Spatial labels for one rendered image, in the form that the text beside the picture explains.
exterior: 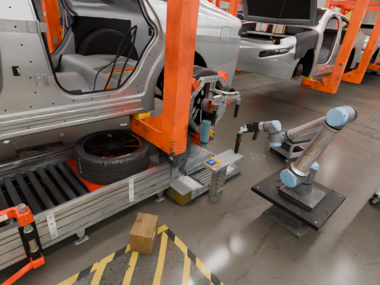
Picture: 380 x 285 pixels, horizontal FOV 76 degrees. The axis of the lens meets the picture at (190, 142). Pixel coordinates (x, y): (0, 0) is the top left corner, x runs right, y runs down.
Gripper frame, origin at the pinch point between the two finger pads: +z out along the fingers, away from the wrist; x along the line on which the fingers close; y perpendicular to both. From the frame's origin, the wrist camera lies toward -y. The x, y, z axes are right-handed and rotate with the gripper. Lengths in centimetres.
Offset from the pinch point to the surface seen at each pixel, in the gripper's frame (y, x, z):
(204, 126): 12.5, 20.6, 24.8
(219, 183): -42, 26, 18
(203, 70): 63, 8, 21
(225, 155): -19.2, 10.6, 15.3
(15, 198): 1, 163, 100
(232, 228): -75, 43, 2
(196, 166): -32, 10, 58
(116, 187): -11, 108, 51
